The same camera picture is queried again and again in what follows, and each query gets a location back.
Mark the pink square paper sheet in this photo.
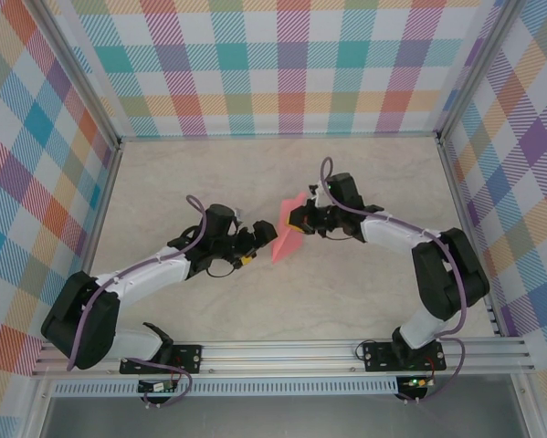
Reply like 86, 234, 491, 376
270, 191, 309, 265

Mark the grey metal panel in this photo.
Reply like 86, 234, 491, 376
39, 392, 530, 438

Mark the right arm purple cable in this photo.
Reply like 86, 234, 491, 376
320, 157, 468, 405

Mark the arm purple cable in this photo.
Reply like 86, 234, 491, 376
66, 194, 209, 409
320, 157, 468, 405

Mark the thin aluminium wall rail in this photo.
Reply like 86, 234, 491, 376
117, 130, 443, 141

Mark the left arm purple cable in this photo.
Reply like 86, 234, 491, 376
66, 194, 209, 409

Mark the long aluminium mounting rail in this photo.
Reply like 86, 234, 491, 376
31, 337, 535, 378

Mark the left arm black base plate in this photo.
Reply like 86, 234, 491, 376
119, 345, 203, 375

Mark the aluminium table side rail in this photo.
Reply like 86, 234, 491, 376
79, 139, 124, 280
437, 138, 505, 338

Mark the slotted grey cable duct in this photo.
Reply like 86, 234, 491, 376
52, 376, 400, 397

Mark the thin black wire loop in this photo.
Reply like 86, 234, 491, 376
354, 339, 388, 362

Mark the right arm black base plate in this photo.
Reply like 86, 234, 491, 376
363, 342, 447, 372

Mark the aluminium frame post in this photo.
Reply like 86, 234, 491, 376
437, 0, 521, 145
28, 0, 122, 151

